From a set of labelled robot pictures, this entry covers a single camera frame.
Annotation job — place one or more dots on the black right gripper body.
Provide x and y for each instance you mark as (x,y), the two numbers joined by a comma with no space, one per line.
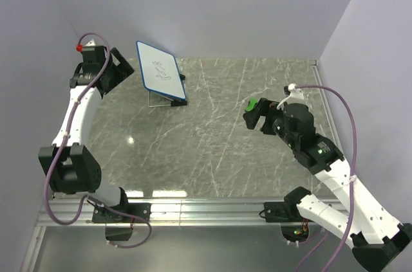
(273,123)

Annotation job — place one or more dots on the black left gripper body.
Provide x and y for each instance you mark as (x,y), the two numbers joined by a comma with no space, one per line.
(108,69)

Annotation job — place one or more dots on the green whiteboard eraser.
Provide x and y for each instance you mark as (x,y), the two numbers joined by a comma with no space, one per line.
(251,105)

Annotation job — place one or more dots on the blue framed whiteboard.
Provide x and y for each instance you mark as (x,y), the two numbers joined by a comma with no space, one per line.
(160,72)

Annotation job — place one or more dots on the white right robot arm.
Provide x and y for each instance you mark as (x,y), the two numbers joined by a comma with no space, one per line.
(376,237)

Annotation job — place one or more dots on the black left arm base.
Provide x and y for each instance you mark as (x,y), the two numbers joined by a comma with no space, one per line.
(120,224)

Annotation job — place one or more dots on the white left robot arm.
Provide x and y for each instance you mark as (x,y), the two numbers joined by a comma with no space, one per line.
(69,166)

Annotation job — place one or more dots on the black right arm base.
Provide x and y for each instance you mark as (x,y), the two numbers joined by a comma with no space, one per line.
(294,228)

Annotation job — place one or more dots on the aluminium right side rail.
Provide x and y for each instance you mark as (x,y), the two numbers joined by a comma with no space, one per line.
(335,136)

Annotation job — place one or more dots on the aluminium rail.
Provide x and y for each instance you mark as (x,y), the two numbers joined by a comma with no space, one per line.
(173,212)
(335,136)

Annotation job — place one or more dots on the wire whiteboard stand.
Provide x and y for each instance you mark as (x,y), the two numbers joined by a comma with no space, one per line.
(173,102)

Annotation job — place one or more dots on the aluminium front rail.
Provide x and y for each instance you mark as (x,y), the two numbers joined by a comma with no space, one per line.
(173,212)

